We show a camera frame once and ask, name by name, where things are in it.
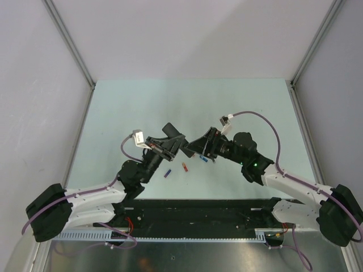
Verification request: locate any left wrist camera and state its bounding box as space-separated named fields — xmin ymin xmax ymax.
xmin=132 ymin=129 xmax=151 ymax=149

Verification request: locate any red yellow battery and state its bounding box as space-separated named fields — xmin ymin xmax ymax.
xmin=182 ymin=162 xmax=188 ymax=172

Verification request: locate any purple cable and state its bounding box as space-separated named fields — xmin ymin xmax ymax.
xmin=231 ymin=110 xmax=363 ymax=269
xmin=22 ymin=134 xmax=142 ymax=256

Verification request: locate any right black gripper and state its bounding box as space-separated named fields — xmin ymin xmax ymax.
xmin=184 ymin=127 xmax=246 ymax=165

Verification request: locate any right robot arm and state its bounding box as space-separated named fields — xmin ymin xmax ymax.
xmin=186 ymin=127 xmax=362 ymax=247

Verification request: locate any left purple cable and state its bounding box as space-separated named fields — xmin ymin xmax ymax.
xmin=22 ymin=134 xmax=142 ymax=256

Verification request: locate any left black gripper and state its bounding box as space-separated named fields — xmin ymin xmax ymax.
xmin=140 ymin=134 xmax=185 ymax=184

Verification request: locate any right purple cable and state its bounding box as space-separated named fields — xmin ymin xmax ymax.
xmin=231 ymin=110 xmax=363 ymax=269

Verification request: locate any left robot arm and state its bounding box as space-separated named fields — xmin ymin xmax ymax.
xmin=22 ymin=130 xmax=185 ymax=243

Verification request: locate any purple blue battery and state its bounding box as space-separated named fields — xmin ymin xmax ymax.
xmin=164 ymin=169 xmax=172 ymax=178

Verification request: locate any grey cable duct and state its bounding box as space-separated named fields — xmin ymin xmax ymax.
xmin=56 ymin=228 xmax=269 ymax=244

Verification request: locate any black remote control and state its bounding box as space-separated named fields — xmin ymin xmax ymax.
xmin=162 ymin=122 xmax=194 ymax=158

